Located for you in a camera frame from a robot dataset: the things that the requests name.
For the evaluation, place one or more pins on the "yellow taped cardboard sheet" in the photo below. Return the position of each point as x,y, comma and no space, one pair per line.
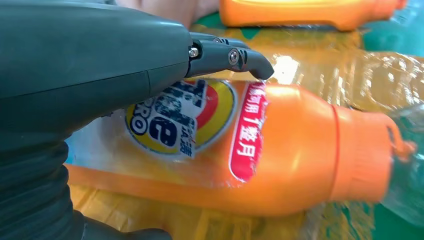
364,76

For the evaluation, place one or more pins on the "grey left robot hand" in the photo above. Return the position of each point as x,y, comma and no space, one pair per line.
82,59

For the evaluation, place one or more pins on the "orange detergent bottle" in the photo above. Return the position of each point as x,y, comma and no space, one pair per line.
298,13
298,149

